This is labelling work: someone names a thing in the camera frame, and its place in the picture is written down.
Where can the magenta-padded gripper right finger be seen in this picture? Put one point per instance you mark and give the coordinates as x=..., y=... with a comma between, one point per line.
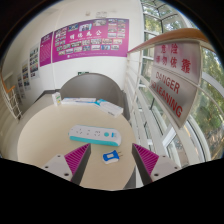
x=146, y=159

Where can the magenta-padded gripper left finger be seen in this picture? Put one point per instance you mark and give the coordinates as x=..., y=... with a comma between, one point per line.
x=77, y=159

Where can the white and blue charger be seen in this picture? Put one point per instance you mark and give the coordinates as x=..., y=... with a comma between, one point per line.
x=110, y=157

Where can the white and teal power strip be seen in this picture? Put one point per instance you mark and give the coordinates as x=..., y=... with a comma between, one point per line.
x=93, y=135

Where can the long flat white box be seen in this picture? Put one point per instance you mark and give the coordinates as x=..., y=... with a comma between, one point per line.
x=78, y=100

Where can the white and teal box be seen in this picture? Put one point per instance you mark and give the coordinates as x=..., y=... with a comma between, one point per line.
x=110, y=108

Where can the small upright white box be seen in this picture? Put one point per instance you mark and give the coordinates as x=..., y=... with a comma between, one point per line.
x=56, y=99

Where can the grey round-backed chair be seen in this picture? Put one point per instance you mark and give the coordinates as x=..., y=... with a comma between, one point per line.
x=93, y=87

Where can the white framed glass window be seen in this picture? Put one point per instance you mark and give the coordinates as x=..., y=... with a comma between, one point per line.
x=213, y=113

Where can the clear warning sign red letters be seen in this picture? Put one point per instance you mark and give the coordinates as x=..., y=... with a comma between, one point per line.
x=176, y=83

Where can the green exit sign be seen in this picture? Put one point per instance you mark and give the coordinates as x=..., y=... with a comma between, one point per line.
x=83, y=72

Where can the white stair railing wooden handrail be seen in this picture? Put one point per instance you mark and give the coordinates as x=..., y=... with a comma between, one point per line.
x=11, y=100

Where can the narrow magenta text poster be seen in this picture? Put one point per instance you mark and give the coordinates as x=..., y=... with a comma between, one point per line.
x=46, y=49

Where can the large magenta photo poster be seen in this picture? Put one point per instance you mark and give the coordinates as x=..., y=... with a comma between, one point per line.
x=90, y=41

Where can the white railing with wooden handrail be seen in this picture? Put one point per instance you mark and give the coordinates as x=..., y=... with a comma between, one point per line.
x=180, y=33

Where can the white photo wall board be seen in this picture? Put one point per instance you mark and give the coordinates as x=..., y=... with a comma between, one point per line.
x=26, y=74
x=34, y=62
x=20, y=86

